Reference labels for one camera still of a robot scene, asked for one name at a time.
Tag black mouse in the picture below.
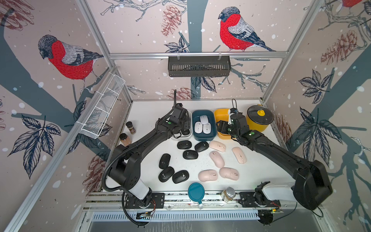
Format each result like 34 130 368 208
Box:
177 140 192 150
194 141 209 153
181 129 190 136
158 153 171 170
183 150 199 160
172 170 189 184
158 166 175 183

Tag white mouse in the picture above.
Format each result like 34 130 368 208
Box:
203 123 212 134
200 115 209 125
194 121 203 134

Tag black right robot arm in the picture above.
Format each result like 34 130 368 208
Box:
216 113 333 210

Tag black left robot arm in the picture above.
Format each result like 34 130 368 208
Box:
101 90 189 201

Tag yellow storage box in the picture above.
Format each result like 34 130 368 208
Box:
214 108 231 140

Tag teal storage box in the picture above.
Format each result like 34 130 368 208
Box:
192 110 217 142

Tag white storage box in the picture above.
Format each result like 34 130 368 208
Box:
171 111 193 141

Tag pink mouse top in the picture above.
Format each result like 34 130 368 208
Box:
209 141 226 152

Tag yellow pot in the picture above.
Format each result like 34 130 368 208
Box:
246 105 274 132

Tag glass lid yellow knob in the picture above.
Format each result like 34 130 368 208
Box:
247 105 274 125

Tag black mouse beside pink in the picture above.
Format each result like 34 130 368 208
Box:
194 141 209 153

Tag spice jar dark lid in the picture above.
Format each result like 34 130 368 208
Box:
126 121 136 134

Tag spice jar brown contents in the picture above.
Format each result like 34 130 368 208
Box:
119 133 132 147

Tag glass jar silver lid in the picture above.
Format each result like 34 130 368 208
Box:
220 187 236 203

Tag teal round lid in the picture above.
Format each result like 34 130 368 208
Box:
187 182 205 209

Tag black hanging wire basket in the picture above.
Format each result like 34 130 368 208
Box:
168 56 231 77

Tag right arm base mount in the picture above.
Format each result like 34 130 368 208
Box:
238 181 281 208

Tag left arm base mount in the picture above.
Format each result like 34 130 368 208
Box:
125 192 165 209

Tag white wire mesh shelf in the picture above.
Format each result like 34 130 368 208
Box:
79 73 125 139

